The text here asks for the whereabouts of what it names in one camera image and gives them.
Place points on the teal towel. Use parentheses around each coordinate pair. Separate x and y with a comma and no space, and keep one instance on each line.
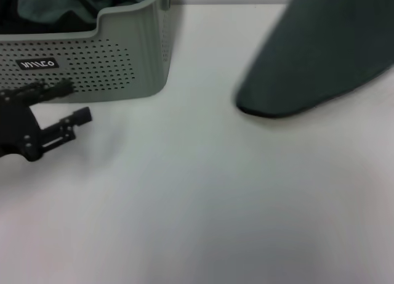
(46,8)

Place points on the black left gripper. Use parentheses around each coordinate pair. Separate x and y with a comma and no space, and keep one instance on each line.
(18,127)

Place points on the grey perforated storage box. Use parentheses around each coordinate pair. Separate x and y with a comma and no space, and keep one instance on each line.
(123,59)

